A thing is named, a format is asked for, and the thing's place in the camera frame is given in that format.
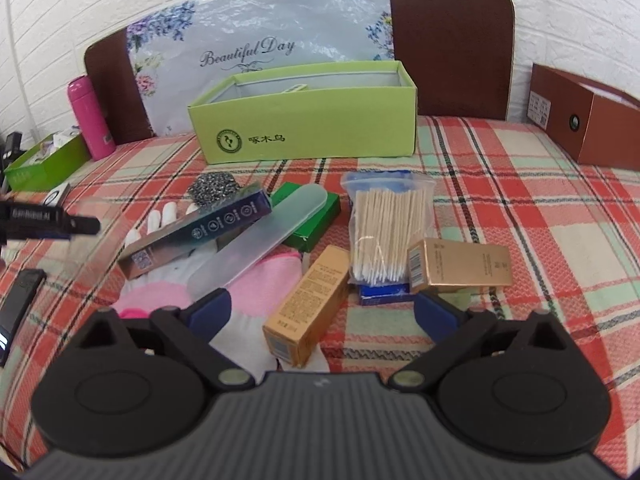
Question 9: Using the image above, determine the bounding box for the pink bottle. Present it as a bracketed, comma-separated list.
[67, 75, 117, 160]

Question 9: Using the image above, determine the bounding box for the gold box with barcode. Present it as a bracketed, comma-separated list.
[407, 238, 513, 295]

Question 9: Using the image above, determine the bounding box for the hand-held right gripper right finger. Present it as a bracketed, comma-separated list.
[389, 291, 576, 393]

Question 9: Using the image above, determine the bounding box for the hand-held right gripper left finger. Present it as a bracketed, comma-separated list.
[67, 287, 257, 393]

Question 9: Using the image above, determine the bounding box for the white tissue packet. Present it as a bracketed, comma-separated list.
[49, 131, 84, 155]

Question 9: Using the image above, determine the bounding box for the floral plastic bag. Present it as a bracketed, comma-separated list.
[125, 0, 398, 136]

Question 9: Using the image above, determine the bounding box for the dark green small box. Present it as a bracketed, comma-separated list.
[270, 182, 342, 253]

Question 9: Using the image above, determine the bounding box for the brown headboard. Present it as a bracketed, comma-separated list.
[84, 0, 516, 146]

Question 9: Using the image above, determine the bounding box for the black device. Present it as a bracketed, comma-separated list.
[0, 132, 24, 173]

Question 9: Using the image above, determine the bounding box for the red plaid blanket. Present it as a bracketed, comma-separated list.
[0, 115, 640, 466]

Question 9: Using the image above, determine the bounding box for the gold box with text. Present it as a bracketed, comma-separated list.
[262, 245, 351, 368]

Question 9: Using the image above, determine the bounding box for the black phone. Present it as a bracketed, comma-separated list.
[0, 268, 47, 367]

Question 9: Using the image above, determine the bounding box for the light green storage box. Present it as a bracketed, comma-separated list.
[187, 60, 418, 165]

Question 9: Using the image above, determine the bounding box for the brown cardboard box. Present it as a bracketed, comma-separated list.
[527, 63, 640, 171]

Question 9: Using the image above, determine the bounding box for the blue box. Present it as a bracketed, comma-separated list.
[357, 280, 416, 307]

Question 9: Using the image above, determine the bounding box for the translucent toothbrush case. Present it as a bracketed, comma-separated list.
[189, 183, 328, 301]

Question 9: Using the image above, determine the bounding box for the steel wool scrubber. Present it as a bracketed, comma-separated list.
[187, 172, 248, 208]

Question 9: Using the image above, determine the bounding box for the bag of cotton swabs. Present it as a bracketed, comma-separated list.
[341, 170, 437, 286]

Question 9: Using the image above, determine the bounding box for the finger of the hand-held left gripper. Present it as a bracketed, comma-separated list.
[56, 215, 101, 236]

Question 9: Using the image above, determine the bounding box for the iridescent long box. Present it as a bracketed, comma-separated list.
[118, 183, 273, 281]

